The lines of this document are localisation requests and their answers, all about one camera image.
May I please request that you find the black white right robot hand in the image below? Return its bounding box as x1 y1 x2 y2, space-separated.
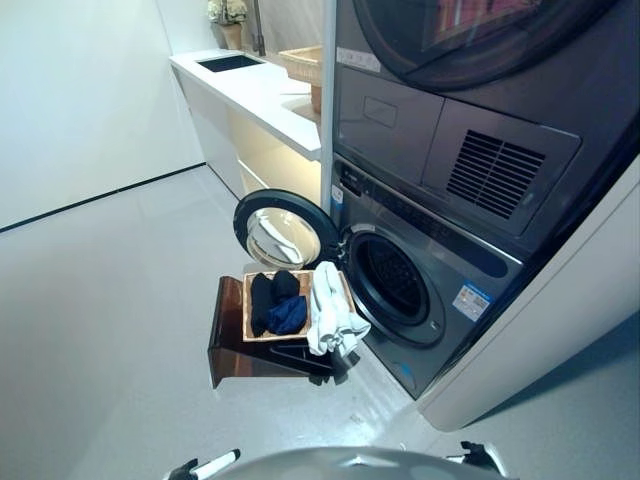
444 439 509 480

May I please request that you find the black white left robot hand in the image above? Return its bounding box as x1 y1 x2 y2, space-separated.
167 449 242 480

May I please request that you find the blue garment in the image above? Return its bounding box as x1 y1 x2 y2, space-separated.
265 295 308 337

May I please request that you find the white garment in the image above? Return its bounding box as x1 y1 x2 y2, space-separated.
305 260 373 357

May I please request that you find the grey front-load washing machine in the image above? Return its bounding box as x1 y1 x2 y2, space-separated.
329 154 525 401

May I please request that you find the silver robot torso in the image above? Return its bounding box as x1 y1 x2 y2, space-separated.
219 446 501 480

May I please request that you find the brown acrylic stand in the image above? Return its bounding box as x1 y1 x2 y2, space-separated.
206 273 337 391

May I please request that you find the large blue energy label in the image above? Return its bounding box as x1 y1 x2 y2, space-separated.
451 280 496 316

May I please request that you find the black folded garment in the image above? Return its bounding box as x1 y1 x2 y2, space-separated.
249 272 275 338

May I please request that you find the rectangular wicker laundry basket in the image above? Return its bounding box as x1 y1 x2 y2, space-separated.
242 268 360 344

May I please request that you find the round glass washer door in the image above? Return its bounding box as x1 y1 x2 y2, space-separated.
232 188 334 267

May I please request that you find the grey stacked dryer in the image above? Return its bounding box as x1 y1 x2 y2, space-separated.
332 0 640 254

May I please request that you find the white counter cabinet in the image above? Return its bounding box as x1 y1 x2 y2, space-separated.
168 47 324 202

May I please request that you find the dark rectangular sink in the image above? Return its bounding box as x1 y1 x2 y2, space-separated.
194 55 267 74

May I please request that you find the shallow wicker tray basket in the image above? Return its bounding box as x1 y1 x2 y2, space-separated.
277 44 324 83

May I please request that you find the white dryer label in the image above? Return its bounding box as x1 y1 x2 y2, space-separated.
336 48 380 70

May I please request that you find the metal faucet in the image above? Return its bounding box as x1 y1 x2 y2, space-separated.
247 0 267 56

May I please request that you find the potted white flower plant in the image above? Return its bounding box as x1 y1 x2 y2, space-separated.
206 0 249 51

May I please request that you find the black metal frame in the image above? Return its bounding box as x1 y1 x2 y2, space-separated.
267 343 362 386

